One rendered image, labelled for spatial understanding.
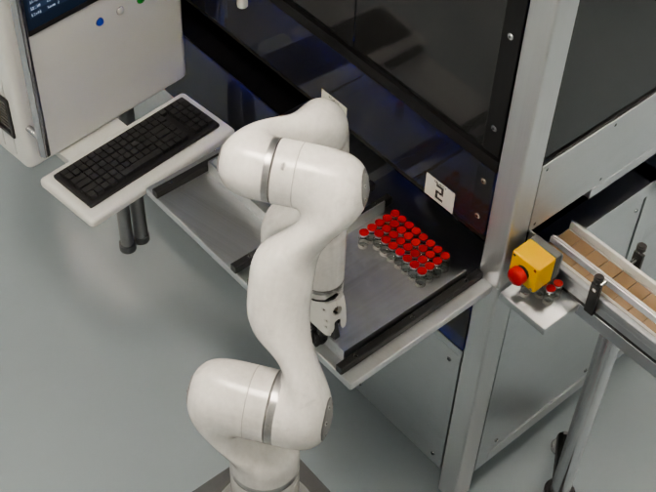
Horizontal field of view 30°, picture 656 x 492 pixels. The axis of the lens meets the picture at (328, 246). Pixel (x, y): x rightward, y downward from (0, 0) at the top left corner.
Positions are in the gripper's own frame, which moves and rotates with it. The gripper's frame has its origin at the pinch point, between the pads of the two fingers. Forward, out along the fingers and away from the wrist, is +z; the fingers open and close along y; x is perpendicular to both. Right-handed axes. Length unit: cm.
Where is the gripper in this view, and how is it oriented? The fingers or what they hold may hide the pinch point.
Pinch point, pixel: (319, 335)
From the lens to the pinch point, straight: 244.3
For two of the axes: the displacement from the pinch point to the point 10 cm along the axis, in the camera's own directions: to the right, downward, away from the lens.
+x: -7.6, 4.7, -4.5
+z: -0.3, 6.7, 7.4
